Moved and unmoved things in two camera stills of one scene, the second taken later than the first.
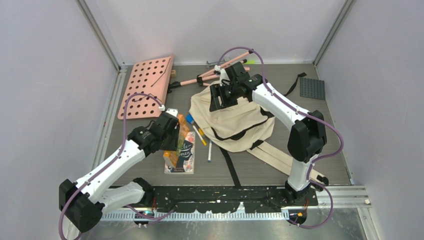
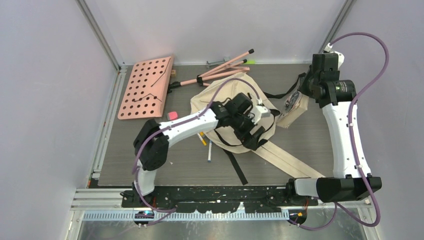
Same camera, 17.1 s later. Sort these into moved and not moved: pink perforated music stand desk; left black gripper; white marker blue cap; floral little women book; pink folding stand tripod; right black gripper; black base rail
Moved: left black gripper; floral little women book; right black gripper
Not moved: black base rail; pink folding stand tripod; pink perforated music stand desk; white marker blue cap
